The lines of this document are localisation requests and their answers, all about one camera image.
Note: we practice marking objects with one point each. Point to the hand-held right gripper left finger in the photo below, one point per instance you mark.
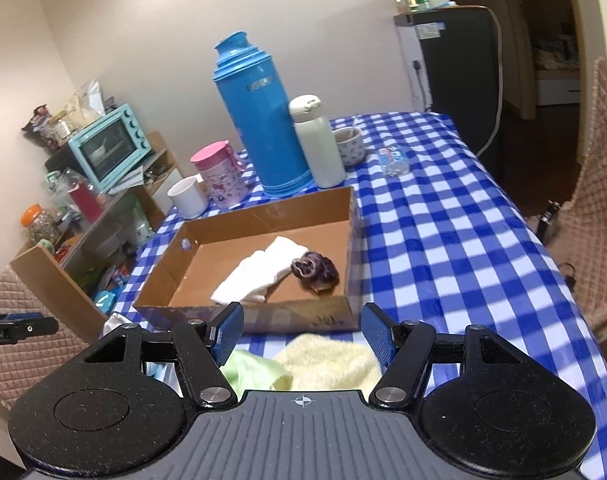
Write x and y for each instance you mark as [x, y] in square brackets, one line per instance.
[231, 332]

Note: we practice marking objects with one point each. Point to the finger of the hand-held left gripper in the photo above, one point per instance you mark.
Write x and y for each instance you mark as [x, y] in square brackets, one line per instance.
[30, 329]
[23, 315]

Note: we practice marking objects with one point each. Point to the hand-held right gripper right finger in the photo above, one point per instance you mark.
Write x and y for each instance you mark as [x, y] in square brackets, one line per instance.
[376, 332]

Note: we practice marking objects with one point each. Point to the cardboard box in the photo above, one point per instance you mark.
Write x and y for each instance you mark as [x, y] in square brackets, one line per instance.
[263, 317]

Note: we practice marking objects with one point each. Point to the light green cloth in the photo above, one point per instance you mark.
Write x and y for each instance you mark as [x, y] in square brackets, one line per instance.
[253, 372]

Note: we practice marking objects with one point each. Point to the yellow towel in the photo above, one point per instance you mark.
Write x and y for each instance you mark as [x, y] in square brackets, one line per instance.
[328, 360]

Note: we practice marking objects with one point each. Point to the brown quilted chair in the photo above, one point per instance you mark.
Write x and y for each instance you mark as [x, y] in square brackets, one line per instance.
[13, 370]
[598, 185]

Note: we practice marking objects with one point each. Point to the wooden cabinet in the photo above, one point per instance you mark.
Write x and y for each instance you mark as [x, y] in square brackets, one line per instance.
[48, 280]

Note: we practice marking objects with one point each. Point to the white cloth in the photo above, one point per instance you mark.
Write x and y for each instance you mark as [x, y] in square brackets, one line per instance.
[263, 270]

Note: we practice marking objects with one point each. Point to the teal snack packet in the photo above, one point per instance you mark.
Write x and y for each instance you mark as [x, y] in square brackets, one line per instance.
[104, 302]

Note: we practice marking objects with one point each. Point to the purple scrunchie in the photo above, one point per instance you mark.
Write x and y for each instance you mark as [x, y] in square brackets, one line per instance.
[314, 271]

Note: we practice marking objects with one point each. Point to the orange lid jar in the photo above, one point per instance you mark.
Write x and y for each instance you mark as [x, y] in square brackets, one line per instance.
[40, 225]

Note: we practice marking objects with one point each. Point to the blue checkered tablecloth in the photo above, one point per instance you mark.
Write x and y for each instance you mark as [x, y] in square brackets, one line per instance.
[458, 260]

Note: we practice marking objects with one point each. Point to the red box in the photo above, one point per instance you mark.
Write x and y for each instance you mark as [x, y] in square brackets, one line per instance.
[85, 202]

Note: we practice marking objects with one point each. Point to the white mug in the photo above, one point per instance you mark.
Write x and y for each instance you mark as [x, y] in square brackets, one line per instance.
[188, 200]

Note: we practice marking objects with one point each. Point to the pink printed mug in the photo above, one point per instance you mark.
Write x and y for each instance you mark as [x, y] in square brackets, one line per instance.
[223, 180]

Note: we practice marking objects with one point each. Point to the white papers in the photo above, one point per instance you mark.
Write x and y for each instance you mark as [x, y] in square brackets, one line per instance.
[128, 182]

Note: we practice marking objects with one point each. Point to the patterned cup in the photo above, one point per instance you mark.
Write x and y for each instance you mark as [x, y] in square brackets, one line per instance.
[351, 152]

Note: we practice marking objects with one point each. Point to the teal toaster oven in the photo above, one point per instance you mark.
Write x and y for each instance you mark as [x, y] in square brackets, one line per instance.
[108, 147]

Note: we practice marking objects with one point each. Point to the dark snack bag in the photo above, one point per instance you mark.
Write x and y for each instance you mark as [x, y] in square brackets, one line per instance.
[37, 127]

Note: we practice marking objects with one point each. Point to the white bottle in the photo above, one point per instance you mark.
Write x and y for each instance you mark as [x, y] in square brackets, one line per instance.
[319, 150]

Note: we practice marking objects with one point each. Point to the white spoon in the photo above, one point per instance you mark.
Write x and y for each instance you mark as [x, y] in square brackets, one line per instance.
[354, 125]

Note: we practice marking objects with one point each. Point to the blue thermos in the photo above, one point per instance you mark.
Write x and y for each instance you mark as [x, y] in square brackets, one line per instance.
[263, 110]

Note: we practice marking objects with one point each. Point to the white snack bag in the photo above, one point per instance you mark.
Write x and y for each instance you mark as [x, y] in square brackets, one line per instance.
[90, 97]

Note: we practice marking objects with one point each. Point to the black refrigerator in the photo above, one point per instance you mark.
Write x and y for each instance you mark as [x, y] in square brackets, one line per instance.
[458, 75]

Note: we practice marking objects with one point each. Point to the bed with bedding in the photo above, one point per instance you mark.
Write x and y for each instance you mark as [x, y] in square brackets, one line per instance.
[556, 67]

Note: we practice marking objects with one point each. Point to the glass jar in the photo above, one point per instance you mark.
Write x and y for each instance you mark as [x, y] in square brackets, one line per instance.
[402, 2]

